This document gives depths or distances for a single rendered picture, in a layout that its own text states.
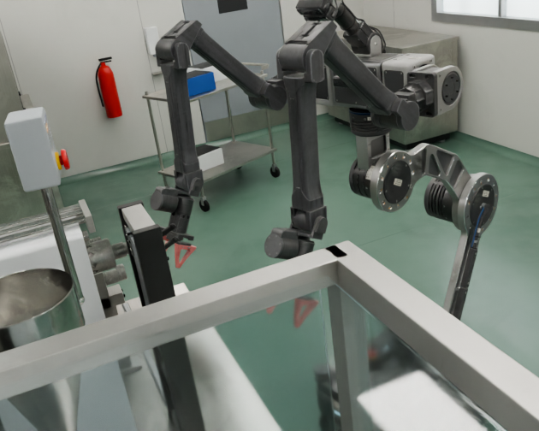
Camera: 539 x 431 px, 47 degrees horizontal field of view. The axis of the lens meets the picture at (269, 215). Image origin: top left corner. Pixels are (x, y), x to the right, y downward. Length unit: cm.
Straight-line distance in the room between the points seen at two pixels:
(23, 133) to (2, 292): 21
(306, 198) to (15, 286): 75
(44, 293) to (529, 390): 64
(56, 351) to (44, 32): 551
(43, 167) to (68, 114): 520
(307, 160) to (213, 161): 364
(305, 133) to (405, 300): 90
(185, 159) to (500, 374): 145
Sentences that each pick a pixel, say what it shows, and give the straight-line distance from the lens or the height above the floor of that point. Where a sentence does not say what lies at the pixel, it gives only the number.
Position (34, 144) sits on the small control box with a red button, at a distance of 90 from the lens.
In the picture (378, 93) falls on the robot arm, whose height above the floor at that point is 151.
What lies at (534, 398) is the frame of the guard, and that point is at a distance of 45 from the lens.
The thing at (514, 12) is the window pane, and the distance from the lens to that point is 532.
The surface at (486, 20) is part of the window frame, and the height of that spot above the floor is 107.
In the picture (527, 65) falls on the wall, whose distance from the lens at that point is 523.
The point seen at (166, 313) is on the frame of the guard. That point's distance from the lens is 56.
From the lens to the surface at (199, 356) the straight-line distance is 52.
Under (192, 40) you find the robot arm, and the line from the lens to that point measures 178.
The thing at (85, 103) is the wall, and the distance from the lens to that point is 610.
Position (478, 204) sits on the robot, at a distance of 242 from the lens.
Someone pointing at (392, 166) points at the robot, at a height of 120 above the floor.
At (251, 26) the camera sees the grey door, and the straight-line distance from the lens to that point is 644.
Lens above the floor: 189
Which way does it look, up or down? 24 degrees down
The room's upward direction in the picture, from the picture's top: 8 degrees counter-clockwise
